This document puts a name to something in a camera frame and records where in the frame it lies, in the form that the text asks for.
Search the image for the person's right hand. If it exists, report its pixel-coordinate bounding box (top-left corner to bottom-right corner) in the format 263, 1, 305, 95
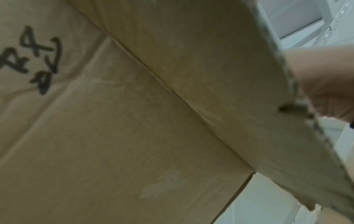
283, 44, 354, 123

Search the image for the brown cardboard box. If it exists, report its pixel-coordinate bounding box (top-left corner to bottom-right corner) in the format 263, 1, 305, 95
0, 0, 354, 224

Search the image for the white metal shelving rack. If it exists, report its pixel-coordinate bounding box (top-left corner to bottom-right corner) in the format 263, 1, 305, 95
213, 0, 354, 224

